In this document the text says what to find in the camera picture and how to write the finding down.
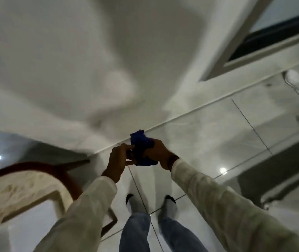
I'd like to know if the person's right hand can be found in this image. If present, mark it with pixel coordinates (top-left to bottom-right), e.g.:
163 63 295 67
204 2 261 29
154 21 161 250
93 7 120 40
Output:
142 139 179 171

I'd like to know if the person's left hand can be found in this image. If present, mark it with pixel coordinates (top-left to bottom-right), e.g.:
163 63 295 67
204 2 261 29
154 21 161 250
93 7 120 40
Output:
102 143 137 184

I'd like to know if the blue cloth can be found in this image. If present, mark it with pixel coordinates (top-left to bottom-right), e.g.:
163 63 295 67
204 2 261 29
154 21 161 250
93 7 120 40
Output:
130 130 158 166

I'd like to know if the person's right forearm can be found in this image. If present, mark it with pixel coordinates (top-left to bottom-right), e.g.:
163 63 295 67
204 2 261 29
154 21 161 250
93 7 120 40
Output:
171 158 299 252

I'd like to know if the person's left forearm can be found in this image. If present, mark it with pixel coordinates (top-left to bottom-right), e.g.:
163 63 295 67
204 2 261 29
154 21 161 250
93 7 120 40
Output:
34 176 118 252

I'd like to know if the person's left shoe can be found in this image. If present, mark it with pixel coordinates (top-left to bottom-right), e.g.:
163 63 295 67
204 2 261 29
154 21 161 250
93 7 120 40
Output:
125 194 145 214

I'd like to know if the person's shoe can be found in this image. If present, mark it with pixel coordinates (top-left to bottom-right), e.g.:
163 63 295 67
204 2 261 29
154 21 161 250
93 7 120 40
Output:
125 194 145 214
161 195 178 220

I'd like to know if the person's right shoe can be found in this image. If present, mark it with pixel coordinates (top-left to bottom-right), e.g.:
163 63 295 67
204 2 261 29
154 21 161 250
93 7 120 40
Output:
161 195 178 220

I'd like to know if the person's left leg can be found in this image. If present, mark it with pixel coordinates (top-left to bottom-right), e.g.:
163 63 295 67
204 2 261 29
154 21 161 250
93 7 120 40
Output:
119 212 152 252

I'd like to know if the person's leg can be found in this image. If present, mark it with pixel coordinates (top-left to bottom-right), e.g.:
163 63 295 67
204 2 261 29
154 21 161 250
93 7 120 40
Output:
119 212 152 252
158 217 209 252

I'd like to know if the person's right leg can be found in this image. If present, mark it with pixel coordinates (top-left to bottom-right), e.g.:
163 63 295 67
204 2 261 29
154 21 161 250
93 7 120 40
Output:
158 217 209 252

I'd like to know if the grey framed window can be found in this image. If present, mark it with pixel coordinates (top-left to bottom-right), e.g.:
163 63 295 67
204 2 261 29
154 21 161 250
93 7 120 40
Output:
198 0 299 82

